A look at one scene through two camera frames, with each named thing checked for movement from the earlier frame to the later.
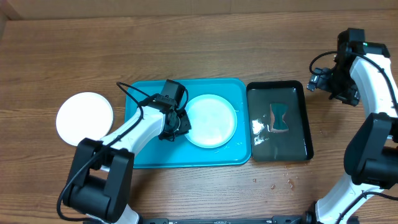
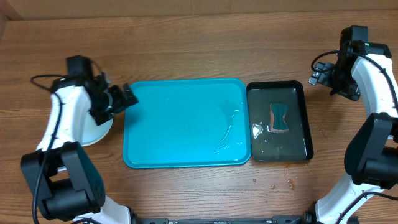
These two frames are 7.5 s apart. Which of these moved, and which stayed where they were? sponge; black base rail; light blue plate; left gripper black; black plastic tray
Moved: light blue plate; left gripper black
Stayed: sponge; black plastic tray; black base rail
